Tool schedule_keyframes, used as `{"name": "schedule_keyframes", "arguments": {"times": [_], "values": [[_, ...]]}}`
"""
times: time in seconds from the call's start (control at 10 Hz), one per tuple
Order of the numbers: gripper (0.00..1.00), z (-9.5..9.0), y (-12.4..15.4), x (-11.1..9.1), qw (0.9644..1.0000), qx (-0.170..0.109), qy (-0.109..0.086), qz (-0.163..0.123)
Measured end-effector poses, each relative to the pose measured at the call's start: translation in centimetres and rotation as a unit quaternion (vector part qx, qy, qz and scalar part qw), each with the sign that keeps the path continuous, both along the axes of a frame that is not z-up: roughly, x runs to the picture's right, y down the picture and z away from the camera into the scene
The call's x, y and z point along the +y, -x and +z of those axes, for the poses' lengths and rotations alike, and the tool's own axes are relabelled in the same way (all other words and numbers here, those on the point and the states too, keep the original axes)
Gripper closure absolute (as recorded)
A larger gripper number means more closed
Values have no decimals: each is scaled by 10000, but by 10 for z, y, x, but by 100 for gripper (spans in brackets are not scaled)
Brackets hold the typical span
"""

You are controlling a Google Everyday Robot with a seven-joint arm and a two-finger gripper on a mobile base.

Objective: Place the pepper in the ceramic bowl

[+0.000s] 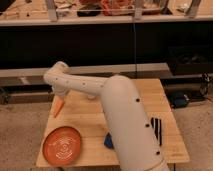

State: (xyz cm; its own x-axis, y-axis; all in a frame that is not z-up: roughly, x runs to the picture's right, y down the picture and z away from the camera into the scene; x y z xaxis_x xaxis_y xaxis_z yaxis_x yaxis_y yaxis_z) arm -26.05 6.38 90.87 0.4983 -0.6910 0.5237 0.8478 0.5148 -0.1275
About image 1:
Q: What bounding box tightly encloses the orange pepper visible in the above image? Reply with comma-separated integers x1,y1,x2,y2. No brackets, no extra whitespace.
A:
53,96,64,117

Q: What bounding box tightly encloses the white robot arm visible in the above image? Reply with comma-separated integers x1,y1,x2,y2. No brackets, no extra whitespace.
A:
43,61,169,171

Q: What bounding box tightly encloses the orange ceramic bowl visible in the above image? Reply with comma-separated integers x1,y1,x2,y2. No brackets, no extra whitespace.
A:
42,126,81,166

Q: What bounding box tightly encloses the small white toy object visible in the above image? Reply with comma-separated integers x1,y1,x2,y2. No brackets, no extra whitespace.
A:
87,95,96,100

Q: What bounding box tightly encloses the wooden table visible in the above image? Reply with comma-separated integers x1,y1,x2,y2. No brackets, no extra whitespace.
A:
43,79,190,167

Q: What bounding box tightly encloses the blue crumpled cloth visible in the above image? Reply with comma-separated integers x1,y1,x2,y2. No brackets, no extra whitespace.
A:
104,133,114,149

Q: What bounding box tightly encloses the background workbench shelf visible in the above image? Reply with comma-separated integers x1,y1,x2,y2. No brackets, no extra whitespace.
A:
0,0,213,27

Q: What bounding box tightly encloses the black striped rectangular object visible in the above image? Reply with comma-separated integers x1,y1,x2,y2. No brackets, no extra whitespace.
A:
151,117,162,145

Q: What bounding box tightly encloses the dark device on floor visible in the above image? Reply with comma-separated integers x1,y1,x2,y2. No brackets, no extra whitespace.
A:
170,92,189,108

